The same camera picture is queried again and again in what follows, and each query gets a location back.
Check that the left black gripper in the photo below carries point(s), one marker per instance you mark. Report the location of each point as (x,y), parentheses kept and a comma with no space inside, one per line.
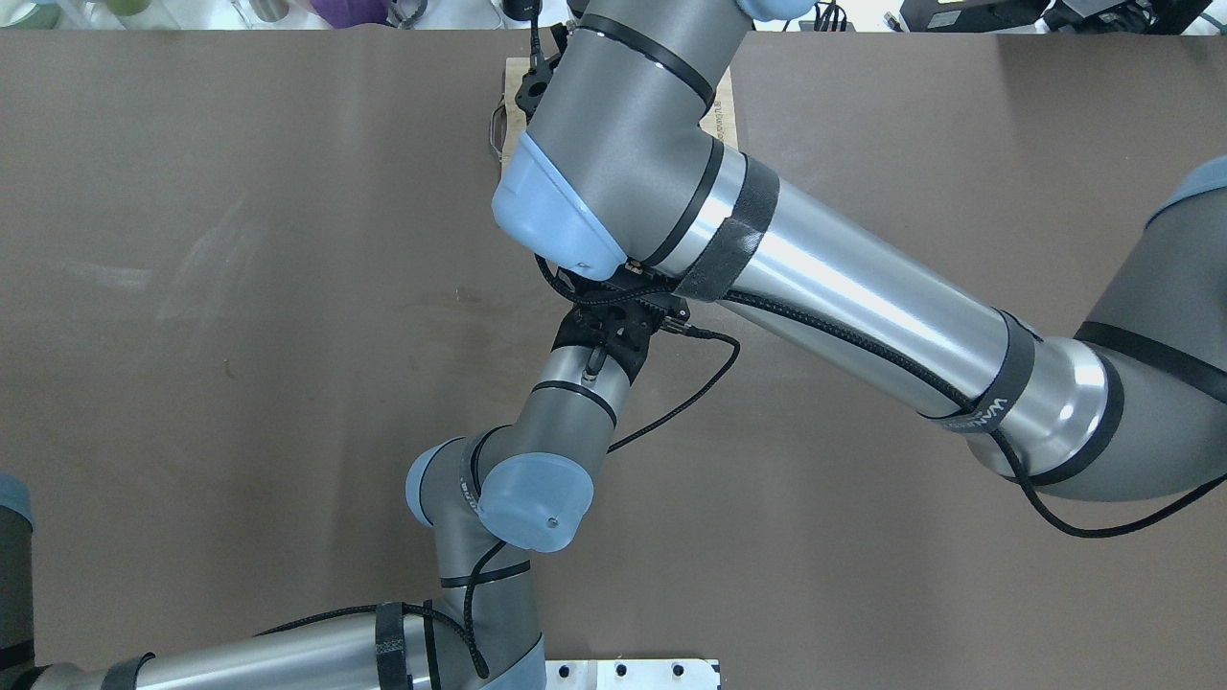
(573,333)

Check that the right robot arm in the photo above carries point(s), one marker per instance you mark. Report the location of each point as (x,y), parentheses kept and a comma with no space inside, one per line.
(614,167)

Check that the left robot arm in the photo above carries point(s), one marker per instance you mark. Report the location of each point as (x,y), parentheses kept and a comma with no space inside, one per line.
(233,490)

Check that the wooden cutting board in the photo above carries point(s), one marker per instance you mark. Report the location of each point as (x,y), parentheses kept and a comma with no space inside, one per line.
(507,120)

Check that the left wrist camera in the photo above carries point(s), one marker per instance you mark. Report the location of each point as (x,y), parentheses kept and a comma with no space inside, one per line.
(626,288)

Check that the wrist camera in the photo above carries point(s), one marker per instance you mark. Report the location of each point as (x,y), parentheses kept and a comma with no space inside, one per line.
(541,69)
(626,288)

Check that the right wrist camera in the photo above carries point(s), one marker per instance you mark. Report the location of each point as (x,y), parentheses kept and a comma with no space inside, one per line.
(541,69)

